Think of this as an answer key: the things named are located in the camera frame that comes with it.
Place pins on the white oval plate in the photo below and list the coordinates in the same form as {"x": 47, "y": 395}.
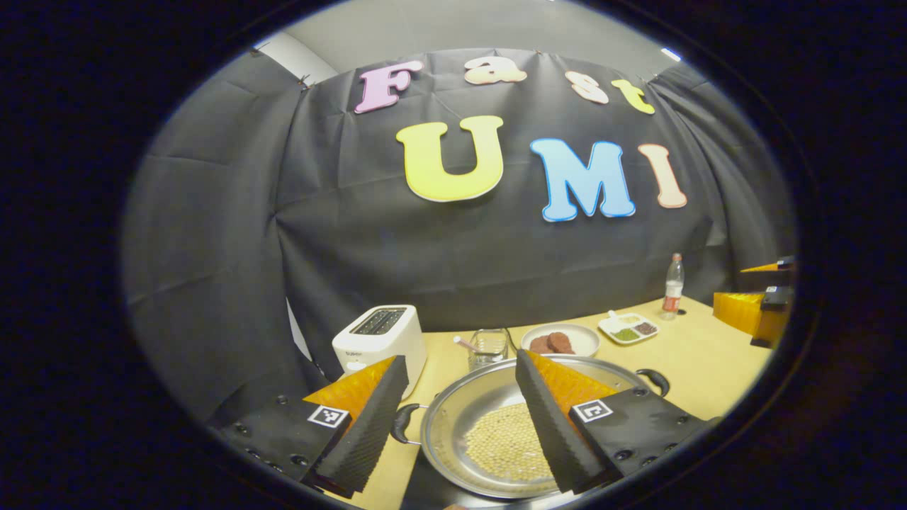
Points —
{"x": 584, "y": 341}

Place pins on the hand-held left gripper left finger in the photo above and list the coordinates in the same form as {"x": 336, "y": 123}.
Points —
{"x": 368, "y": 439}

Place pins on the pile of green beans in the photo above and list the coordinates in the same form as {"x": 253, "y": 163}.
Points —
{"x": 626, "y": 334}

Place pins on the stainless steel pot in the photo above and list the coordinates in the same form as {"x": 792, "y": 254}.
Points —
{"x": 460, "y": 425}

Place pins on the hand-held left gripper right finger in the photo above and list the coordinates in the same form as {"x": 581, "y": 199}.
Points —
{"x": 553, "y": 439}

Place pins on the white divided dish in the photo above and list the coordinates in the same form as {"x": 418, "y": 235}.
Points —
{"x": 606, "y": 326}

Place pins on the black induction cooktop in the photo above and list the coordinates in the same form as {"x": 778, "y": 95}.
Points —
{"x": 425, "y": 490}

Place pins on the pile of soybeans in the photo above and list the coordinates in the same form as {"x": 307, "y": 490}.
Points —
{"x": 503, "y": 443}

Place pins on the small pile of yellow beans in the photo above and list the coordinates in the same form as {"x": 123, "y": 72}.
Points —
{"x": 629, "y": 319}

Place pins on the small ceiling light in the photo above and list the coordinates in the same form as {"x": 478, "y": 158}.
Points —
{"x": 671, "y": 54}

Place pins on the pile of dark red beans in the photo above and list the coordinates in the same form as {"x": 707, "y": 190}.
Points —
{"x": 645, "y": 329}

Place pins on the red label water bottle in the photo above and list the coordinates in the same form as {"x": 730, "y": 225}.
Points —
{"x": 673, "y": 290}

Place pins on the white toaster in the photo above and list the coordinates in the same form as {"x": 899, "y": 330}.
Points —
{"x": 375, "y": 347}

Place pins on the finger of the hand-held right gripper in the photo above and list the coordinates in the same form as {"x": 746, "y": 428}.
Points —
{"x": 740, "y": 312}
{"x": 772, "y": 266}

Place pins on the red meat slice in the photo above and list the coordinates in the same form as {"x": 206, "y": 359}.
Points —
{"x": 562, "y": 343}
{"x": 540, "y": 346}

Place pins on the pink striped straw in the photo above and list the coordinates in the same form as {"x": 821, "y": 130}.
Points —
{"x": 464, "y": 343}

